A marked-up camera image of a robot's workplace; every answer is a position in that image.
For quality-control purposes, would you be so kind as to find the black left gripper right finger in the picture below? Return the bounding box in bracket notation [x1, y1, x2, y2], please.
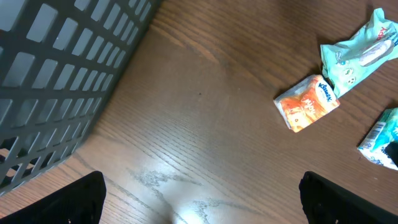
[299, 171, 397, 224]

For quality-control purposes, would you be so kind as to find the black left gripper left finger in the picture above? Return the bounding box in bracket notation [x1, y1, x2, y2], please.
[1, 171, 106, 224]

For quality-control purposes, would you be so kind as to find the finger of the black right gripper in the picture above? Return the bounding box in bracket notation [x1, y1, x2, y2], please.
[385, 142, 398, 166]

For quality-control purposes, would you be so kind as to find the teal Kleenex tissue pack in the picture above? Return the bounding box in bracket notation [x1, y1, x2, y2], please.
[358, 108, 397, 170]

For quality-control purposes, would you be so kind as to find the orange Kleenex tissue pack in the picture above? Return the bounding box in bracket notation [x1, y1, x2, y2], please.
[274, 75, 340, 133]

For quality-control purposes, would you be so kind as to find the teal crinkled snack pack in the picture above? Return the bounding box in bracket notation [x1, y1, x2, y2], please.
[320, 8, 397, 98]

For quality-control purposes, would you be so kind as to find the dark grey plastic basket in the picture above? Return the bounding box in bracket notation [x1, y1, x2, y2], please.
[1, 0, 160, 194]

